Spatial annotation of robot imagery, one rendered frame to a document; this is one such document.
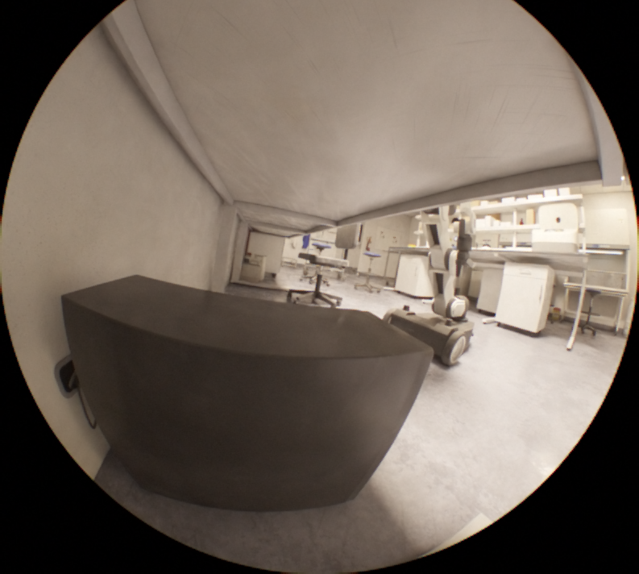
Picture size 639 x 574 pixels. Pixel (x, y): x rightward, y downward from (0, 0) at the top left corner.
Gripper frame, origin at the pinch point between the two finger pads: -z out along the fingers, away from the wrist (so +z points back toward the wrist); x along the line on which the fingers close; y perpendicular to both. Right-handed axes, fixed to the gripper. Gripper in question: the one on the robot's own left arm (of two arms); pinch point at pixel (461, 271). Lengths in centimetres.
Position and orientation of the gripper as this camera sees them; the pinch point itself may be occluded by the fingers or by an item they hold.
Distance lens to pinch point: 116.4
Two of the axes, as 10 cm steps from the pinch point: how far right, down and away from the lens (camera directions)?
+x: -8.5, -1.2, -5.1
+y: 5.0, 0.6, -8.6
